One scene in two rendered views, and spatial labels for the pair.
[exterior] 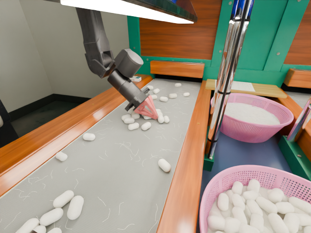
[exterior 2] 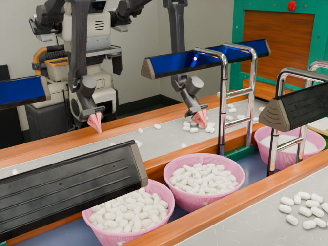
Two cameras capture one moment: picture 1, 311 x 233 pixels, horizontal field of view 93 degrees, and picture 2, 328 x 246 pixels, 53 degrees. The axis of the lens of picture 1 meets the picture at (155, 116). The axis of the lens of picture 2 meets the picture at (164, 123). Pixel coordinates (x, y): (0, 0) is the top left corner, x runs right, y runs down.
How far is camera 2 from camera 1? 1.06 m
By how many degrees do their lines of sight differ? 34
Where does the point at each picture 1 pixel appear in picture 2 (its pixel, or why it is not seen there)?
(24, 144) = (126, 120)
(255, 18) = not seen: outside the picture
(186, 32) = (282, 56)
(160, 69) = not seen: hidden behind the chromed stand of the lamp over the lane
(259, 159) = (262, 175)
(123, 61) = (189, 84)
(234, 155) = (248, 168)
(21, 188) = (121, 136)
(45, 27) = not seen: hidden behind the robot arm
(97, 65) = (175, 84)
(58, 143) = (141, 124)
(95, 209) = (144, 149)
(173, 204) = (172, 153)
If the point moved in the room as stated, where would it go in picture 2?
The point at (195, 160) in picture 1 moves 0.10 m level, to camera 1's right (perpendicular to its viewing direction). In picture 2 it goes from (198, 148) to (222, 154)
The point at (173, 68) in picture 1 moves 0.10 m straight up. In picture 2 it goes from (262, 91) to (264, 71)
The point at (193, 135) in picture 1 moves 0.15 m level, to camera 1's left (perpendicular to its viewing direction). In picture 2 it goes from (214, 140) to (182, 132)
